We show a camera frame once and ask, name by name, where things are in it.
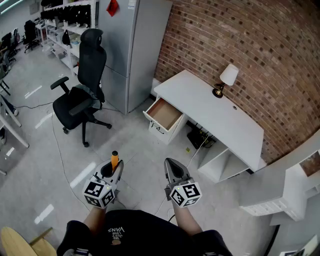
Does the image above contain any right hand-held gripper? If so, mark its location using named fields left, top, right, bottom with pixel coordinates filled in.
left=163, top=157, right=203, bottom=209

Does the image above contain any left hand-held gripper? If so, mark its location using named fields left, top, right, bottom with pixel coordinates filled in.
left=82, top=159, right=125, bottom=209

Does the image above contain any orange screwdriver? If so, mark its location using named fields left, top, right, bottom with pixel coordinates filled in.
left=111, top=150, right=120, bottom=172

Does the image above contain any white drawer with brown inside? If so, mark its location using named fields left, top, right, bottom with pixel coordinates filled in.
left=142, top=97, right=185, bottom=132

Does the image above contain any person's right forearm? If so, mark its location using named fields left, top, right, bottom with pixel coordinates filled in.
left=172, top=203, right=204, bottom=236

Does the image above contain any person's left forearm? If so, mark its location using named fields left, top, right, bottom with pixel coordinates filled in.
left=83, top=205, right=108, bottom=237

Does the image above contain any person's black t-shirt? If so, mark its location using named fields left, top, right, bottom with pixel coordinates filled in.
left=56, top=209, right=234, bottom=256

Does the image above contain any white desk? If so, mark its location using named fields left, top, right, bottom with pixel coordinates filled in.
left=153, top=69, right=265, bottom=184

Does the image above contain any grey-green jacket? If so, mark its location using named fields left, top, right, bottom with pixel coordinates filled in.
left=74, top=83, right=106, bottom=110

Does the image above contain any black office chair with headrest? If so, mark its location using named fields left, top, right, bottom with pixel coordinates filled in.
left=50, top=28, right=113, bottom=148

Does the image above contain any white shade table lamp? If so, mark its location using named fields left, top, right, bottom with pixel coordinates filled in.
left=211, top=63, right=240, bottom=99

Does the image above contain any wooden stool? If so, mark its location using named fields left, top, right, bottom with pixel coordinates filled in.
left=0, top=226, right=59, bottom=256

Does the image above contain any grey refrigerator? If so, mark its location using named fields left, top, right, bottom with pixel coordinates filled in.
left=97, top=0, right=174, bottom=116

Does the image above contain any black hanging bag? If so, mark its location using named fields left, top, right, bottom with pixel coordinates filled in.
left=61, top=29, right=72, bottom=47

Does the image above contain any white shelving rack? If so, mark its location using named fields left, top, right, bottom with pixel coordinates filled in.
left=39, top=0, right=100, bottom=76

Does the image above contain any row of black shelf items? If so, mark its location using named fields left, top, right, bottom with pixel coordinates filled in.
left=40, top=3, right=92, bottom=28

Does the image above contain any red paper sign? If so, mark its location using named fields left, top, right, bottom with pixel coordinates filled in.
left=106, top=0, right=120, bottom=18

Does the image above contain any black cable box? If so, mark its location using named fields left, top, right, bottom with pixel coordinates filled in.
left=186, top=125, right=217, bottom=150

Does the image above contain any white floor cable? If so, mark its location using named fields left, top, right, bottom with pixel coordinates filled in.
left=50, top=109, right=89, bottom=211

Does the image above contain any black floor cable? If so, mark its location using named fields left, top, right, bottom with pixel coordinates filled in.
left=14, top=101, right=55, bottom=110

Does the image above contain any white table frame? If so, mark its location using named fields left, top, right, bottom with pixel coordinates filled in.
left=0, top=94, right=30, bottom=176

